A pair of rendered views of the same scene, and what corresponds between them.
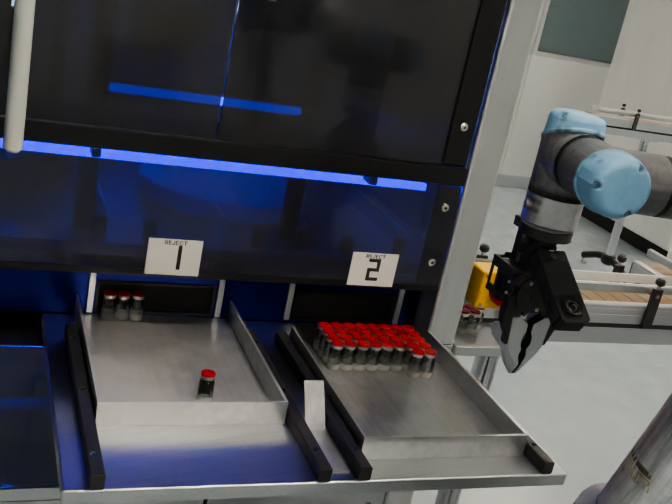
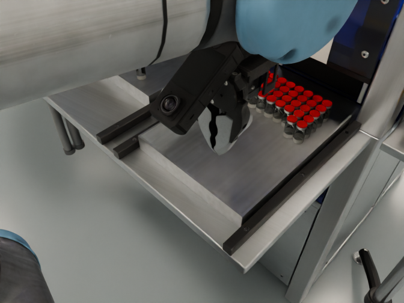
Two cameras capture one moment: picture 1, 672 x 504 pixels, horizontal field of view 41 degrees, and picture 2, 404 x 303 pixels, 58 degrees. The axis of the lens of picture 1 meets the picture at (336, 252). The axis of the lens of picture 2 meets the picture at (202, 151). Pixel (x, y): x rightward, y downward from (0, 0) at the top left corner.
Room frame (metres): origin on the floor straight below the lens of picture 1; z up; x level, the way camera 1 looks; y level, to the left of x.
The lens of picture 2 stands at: (1.00, -0.60, 1.40)
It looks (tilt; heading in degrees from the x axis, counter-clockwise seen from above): 46 degrees down; 68
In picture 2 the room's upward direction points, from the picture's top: straight up
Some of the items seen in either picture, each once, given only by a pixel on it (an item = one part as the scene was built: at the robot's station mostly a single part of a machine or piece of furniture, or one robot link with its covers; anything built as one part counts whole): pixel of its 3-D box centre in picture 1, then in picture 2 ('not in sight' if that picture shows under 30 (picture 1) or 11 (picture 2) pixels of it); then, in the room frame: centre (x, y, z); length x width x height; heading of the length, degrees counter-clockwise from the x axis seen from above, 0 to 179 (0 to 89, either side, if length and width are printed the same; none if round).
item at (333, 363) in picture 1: (379, 356); (274, 109); (1.36, -0.11, 0.90); 0.18 x 0.02 x 0.05; 114
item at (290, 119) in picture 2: (415, 363); (290, 127); (1.37, -0.17, 0.90); 0.02 x 0.02 x 0.05
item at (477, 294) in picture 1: (488, 283); not in sight; (1.58, -0.28, 0.99); 0.08 x 0.07 x 0.07; 24
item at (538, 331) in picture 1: (522, 337); (236, 128); (1.18, -0.28, 1.06); 0.06 x 0.03 x 0.09; 24
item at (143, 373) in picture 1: (173, 354); (168, 50); (1.23, 0.21, 0.90); 0.34 x 0.26 x 0.04; 24
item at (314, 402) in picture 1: (325, 424); (142, 117); (1.10, -0.03, 0.91); 0.14 x 0.03 x 0.06; 24
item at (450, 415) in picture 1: (399, 386); (247, 131); (1.28, -0.14, 0.90); 0.34 x 0.26 x 0.04; 24
